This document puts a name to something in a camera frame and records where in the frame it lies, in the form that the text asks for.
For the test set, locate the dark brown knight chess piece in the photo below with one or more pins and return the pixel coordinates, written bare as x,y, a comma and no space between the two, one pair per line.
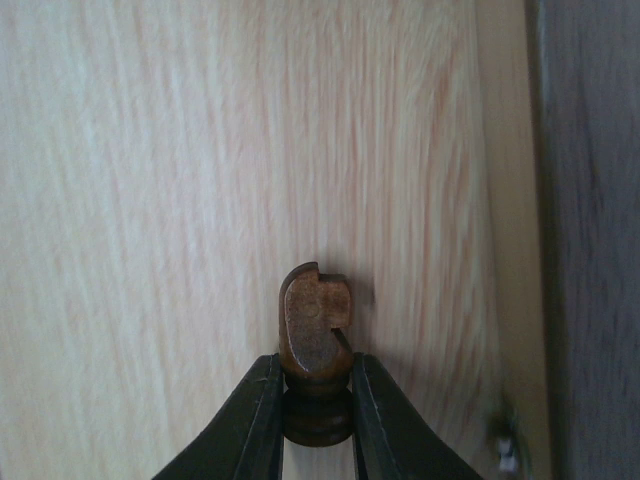
315,356

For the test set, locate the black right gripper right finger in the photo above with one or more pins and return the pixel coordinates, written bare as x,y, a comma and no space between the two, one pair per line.
391,440

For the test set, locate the wooden chessboard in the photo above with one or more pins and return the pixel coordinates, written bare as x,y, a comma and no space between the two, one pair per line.
560,84

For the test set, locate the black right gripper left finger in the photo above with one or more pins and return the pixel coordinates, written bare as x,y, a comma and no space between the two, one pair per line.
245,439

